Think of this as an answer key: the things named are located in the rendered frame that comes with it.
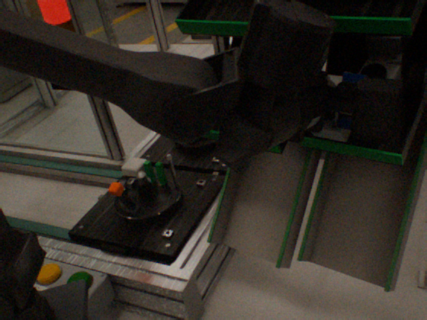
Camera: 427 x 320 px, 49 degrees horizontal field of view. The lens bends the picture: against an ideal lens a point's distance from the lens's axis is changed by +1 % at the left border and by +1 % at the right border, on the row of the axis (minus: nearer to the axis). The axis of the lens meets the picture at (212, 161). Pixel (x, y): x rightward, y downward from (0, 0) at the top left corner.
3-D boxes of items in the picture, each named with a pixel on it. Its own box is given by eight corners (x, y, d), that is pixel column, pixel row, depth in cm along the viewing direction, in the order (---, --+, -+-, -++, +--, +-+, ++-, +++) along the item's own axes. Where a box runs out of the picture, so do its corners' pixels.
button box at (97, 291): (94, 328, 80) (82, 303, 77) (7, 299, 89) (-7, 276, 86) (117, 296, 85) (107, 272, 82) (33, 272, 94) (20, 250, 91)
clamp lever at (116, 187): (134, 212, 89) (116, 191, 83) (126, 211, 90) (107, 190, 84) (142, 196, 90) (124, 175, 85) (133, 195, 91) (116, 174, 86)
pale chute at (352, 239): (394, 291, 65) (387, 292, 62) (306, 260, 73) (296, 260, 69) (444, 100, 67) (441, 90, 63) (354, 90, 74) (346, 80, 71)
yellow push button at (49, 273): (52, 289, 82) (48, 281, 81) (35, 284, 84) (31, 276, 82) (66, 273, 85) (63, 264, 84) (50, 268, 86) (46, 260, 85)
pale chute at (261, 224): (290, 269, 72) (278, 268, 68) (219, 243, 79) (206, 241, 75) (338, 96, 74) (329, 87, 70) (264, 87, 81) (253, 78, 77)
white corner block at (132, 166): (141, 184, 105) (136, 170, 102) (124, 182, 107) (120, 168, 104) (152, 172, 108) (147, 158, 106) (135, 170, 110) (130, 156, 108)
